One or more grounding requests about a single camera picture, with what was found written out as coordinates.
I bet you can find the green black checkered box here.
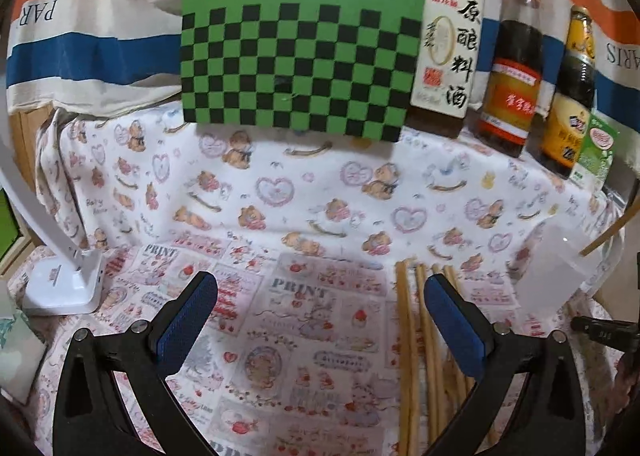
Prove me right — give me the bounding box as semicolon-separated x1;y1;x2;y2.
180;0;424;143

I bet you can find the translucent plastic cup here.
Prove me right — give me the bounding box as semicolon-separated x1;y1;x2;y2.
506;219;601;319

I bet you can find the person's right hand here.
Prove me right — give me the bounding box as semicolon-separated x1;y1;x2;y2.
610;353;639;415

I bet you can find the white desk lamp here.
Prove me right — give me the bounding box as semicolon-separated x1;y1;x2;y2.
0;146;104;316

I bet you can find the dark vinegar bottle red cap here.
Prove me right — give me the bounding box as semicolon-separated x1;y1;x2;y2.
476;0;544;158

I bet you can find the cartoon print tablecloth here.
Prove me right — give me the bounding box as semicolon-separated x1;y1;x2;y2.
25;102;617;455

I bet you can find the green milk drink carton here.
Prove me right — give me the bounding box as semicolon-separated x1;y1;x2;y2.
570;113;618;193

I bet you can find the oyster sauce bottle yellow label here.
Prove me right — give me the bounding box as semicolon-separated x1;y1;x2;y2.
539;5;596;179

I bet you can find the cooking wine bottle white label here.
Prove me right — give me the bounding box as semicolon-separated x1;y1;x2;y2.
409;0;485;138

